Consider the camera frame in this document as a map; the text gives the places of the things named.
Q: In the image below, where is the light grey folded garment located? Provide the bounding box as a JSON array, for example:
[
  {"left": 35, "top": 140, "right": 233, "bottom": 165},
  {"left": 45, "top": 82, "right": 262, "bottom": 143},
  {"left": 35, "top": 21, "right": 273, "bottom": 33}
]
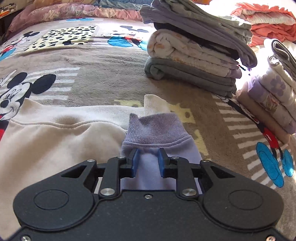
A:
[{"left": 151, "top": 0, "right": 253, "bottom": 45}]

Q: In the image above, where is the cartoon printed blanket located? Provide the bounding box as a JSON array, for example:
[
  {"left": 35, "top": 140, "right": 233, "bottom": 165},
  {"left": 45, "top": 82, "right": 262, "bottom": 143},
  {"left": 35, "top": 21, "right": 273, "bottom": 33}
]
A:
[{"left": 0, "top": 17, "right": 296, "bottom": 232}]

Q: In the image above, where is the lilac floral folded garment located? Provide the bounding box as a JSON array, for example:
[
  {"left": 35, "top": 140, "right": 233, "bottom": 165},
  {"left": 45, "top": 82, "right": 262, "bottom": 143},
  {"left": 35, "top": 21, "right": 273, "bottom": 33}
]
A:
[{"left": 247, "top": 75, "right": 296, "bottom": 135}]

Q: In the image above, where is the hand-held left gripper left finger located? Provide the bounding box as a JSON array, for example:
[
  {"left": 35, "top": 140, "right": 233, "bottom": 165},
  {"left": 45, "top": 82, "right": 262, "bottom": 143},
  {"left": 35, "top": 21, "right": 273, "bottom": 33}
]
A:
[{"left": 60, "top": 148, "right": 141, "bottom": 200}]

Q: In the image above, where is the orange and white quilt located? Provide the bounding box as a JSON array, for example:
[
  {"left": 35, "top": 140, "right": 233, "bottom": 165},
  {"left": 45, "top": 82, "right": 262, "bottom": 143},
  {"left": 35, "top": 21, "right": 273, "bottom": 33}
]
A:
[{"left": 231, "top": 2, "right": 296, "bottom": 47}]

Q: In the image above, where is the stack of grey folded clothes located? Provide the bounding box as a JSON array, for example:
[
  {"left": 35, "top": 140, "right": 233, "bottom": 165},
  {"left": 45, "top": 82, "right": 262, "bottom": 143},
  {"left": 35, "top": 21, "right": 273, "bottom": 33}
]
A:
[{"left": 139, "top": 5, "right": 258, "bottom": 69}]

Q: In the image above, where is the white floral folded garment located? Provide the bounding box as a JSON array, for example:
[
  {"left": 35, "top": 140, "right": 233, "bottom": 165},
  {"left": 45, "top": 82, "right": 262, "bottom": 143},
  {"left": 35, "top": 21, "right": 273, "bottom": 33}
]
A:
[{"left": 147, "top": 29, "right": 242, "bottom": 78}]

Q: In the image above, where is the white purple flower garment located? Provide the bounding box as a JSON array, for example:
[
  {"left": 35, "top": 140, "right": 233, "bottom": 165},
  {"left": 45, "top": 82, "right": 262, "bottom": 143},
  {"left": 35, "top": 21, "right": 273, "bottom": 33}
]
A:
[{"left": 255, "top": 61, "right": 296, "bottom": 113}]

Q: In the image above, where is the dark grey folded garment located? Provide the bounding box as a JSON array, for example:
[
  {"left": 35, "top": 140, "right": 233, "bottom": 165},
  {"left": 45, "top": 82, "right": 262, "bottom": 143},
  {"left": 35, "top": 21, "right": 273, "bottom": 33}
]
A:
[{"left": 143, "top": 57, "right": 237, "bottom": 98}]

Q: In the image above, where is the beige folded garment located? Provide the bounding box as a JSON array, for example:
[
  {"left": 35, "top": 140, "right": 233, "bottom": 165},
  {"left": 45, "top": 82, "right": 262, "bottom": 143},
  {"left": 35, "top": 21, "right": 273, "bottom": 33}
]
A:
[{"left": 236, "top": 89, "right": 292, "bottom": 146}]

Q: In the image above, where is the pink floral pillow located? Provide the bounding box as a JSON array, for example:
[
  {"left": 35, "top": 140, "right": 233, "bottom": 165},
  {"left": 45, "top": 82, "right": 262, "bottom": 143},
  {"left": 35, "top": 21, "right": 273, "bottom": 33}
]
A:
[{"left": 7, "top": 3, "right": 144, "bottom": 39}]

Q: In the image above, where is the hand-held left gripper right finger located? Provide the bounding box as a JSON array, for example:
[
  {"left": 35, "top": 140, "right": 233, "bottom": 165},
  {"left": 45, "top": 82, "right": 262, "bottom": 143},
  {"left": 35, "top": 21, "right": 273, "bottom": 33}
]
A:
[{"left": 158, "top": 148, "right": 239, "bottom": 200}]

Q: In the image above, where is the cream and lilac sequin sweatshirt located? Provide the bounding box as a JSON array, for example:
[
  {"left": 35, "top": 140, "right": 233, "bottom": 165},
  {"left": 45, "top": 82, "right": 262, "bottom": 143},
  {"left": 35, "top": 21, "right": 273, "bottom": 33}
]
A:
[{"left": 0, "top": 94, "right": 203, "bottom": 240}]

